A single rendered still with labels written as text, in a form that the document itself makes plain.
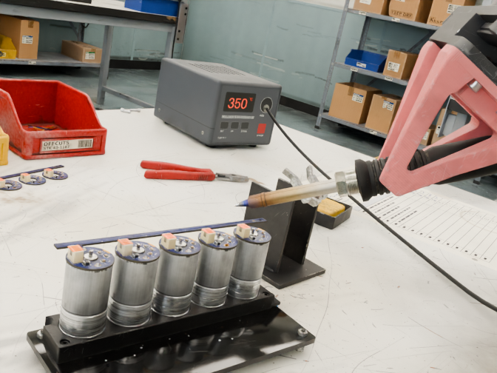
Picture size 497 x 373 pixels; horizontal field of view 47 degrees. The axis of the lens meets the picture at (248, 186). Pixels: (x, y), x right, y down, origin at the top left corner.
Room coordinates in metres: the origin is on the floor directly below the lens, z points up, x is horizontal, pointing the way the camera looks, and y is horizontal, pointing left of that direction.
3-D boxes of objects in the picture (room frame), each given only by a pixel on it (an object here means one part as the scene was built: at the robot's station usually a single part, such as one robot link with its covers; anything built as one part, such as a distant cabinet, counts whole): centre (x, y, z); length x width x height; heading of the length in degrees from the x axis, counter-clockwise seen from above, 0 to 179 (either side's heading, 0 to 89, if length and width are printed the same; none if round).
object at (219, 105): (0.84, 0.07, 0.80); 0.15 x 0.12 x 0.10; 43
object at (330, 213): (0.58, -0.07, 0.76); 0.07 x 0.05 x 0.02; 64
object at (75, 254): (0.26, 0.08, 0.82); 0.01 x 0.01 x 0.01; 43
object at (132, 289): (0.29, 0.05, 0.79); 0.02 x 0.02 x 0.05
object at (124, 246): (0.28, 0.06, 0.82); 0.01 x 0.01 x 0.01; 43
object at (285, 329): (0.29, 0.02, 0.76); 0.16 x 0.07 x 0.01; 133
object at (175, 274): (0.31, 0.03, 0.79); 0.02 x 0.02 x 0.05
